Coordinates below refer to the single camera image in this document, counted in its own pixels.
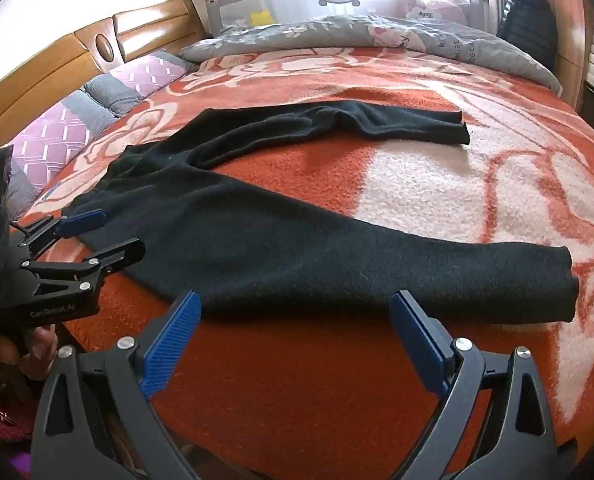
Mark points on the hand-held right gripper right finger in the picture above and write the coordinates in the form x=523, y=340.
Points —
x=417, y=340

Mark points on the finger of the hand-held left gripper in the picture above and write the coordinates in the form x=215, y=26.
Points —
x=84, y=220
x=112, y=255

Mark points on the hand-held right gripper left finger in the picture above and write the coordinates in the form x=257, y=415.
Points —
x=174, y=335

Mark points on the black pants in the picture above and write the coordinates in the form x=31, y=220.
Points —
x=227, y=240

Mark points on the person's left hand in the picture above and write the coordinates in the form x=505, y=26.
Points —
x=42, y=352

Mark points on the orange and white blanket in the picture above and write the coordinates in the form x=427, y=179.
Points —
x=327, y=385

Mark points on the dark red cloth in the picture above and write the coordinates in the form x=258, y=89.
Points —
x=2, y=417

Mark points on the wooden headboard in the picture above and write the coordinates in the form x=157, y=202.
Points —
x=42, y=70

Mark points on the yellow toy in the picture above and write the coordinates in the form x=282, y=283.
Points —
x=264, y=17

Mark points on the grey floral quilt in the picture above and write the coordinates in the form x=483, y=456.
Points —
x=352, y=35

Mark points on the pink plush toy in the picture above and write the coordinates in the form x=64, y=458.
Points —
x=434, y=12

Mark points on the wooden wardrobe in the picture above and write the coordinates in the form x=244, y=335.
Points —
x=569, y=10

